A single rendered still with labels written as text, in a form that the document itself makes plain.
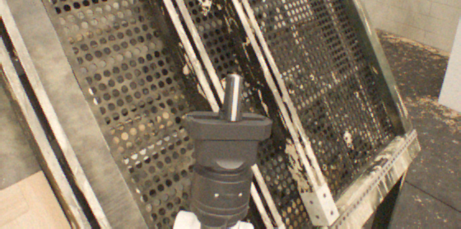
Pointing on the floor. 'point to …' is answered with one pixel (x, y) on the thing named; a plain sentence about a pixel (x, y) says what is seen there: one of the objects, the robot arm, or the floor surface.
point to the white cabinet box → (453, 77)
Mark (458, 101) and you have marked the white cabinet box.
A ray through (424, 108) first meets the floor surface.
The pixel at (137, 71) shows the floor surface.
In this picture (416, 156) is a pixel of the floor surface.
